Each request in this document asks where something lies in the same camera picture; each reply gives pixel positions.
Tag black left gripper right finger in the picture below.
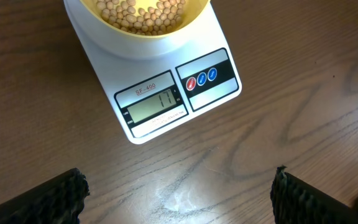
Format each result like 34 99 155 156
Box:
270 166 358 224

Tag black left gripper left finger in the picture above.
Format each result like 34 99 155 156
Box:
0 168 90 224

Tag yellow plastic bowl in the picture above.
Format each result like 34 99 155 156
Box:
78 0 210 40

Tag white digital kitchen scale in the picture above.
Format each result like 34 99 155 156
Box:
64 0 242 144

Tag beans in yellow bowl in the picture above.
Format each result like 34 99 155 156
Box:
94 0 186 35

